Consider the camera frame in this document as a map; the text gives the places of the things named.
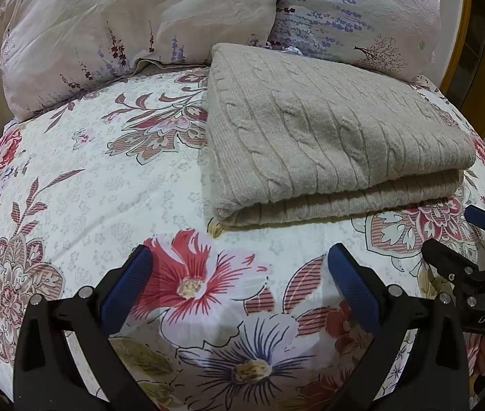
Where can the pink floral pillow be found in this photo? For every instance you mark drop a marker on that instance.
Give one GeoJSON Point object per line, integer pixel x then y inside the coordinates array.
{"type": "Point", "coordinates": [118, 30]}

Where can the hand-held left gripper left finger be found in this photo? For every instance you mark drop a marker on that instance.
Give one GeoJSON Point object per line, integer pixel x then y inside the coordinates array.
{"type": "Point", "coordinates": [123, 293]}

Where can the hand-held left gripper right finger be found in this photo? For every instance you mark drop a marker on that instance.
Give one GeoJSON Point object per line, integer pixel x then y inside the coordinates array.
{"type": "Point", "coordinates": [356, 293]}

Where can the lavender print pillow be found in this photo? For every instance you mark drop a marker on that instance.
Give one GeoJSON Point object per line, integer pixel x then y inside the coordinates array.
{"type": "Point", "coordinates": [354, 13]}

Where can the floral bed sheet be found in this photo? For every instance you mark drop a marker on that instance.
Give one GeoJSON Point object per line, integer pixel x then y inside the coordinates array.
{"type": "Point", "coordinates": [97, 188]}

